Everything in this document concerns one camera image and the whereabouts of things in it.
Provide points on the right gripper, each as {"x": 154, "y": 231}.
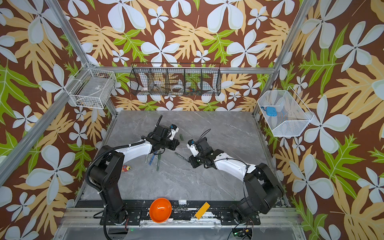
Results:
{"x": 195, "y": 159}

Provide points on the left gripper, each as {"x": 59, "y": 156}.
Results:
{"x": 176, "y": 143}

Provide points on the dark green pen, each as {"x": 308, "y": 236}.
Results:
{"x": 158, "y": 163}
{"x": 183, "y": 158}

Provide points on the blue pen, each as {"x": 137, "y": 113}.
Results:
{"x": 150, "y": 163}

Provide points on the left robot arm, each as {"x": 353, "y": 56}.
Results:
{"x": 104, "y": 172}

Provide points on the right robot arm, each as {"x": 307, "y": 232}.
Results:
{"x": 261, "y": 188}

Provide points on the yellow block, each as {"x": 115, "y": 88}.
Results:
{"x": 202, "y": 210}

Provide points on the orange bowl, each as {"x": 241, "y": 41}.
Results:
{"x": 160, "y": 210}

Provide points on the blue object in basket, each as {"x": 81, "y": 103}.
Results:
{"x": 270, "y": 111}

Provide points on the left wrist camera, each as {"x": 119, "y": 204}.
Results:
{"x": 166, "y": 132}

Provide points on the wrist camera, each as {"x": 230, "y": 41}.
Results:
{"x": 197, "y": 147}
{"x": 166, "y": 132}

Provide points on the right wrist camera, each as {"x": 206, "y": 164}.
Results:
{"x": 197, "y": 147}

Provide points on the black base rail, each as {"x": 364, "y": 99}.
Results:
{"x": 135, "y": 212}

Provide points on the black wire basket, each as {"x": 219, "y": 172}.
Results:
{"x": 179, "y": 79}

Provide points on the white wire basket right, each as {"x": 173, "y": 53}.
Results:
{"x": 293, "y": 117}

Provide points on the white wire basket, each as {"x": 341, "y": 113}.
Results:
{"x": 92, "y": 88}
{"x": 293, "y": 117}

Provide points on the white wire basket left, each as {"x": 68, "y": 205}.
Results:
{"x": 92, "y": 88}

